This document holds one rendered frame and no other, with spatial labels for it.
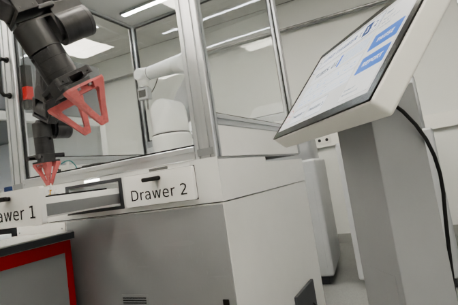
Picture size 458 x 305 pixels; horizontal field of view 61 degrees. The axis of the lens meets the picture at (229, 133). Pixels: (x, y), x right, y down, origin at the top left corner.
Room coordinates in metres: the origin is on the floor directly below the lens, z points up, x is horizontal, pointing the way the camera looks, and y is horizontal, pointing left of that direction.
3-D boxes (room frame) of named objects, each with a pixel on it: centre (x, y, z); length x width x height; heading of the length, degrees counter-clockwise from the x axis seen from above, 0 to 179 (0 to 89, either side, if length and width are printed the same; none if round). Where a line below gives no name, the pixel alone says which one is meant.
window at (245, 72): (1.68, -0.14, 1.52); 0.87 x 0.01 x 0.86; 154
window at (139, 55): (1.49, 0.50, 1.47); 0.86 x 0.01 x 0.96; 64
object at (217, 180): (1.90, 0.30, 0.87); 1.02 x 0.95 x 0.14; 64
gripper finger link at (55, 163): (1.25, 0.60, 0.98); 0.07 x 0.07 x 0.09; 66
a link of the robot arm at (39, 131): (1.26, 0.60, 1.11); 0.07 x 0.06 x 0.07; 152
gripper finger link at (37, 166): (1.26, 0.59, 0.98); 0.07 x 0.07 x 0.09; 66
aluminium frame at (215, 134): (1.90, 0.30, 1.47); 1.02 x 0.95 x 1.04; 64
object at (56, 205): (1.38, 0.60, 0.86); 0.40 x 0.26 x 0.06; 154
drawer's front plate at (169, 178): (1.34, 0.26, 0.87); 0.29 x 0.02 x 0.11; 64
